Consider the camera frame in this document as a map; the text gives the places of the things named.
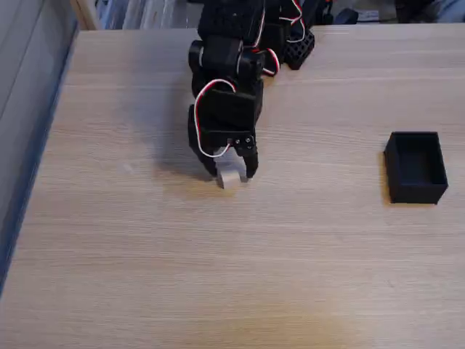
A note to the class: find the white block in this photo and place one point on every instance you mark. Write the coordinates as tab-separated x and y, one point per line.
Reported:
230	172

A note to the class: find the blue fabric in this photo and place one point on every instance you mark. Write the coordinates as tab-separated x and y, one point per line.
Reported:
450	10

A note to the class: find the pale hanging cloth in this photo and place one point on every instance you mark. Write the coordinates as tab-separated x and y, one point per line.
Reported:
160	14

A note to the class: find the light wooden beam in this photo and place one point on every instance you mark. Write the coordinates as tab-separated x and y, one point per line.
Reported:
84	14

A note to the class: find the black open box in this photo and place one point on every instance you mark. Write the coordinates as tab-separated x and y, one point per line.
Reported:
416	171

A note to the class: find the small black device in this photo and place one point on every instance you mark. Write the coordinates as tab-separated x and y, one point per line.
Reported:
345	16

